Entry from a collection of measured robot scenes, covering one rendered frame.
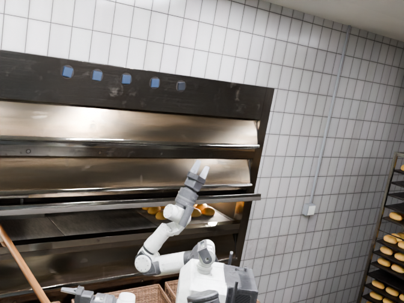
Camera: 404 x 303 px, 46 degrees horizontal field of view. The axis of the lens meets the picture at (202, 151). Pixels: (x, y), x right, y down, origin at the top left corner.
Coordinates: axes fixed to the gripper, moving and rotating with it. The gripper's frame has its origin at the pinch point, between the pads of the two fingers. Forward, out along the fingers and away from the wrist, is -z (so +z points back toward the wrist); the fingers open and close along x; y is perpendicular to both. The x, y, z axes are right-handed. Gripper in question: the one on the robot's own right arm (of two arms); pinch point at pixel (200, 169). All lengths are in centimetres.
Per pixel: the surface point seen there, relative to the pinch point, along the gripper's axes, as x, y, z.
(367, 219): -238, -49, -37
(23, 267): 25, 43, 72
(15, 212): 29, 58, 54
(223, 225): -100, 16, 20
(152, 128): -23, 48, -11
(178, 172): -51, 37, 3
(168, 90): -20, 48, -33
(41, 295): 35, 21, 73
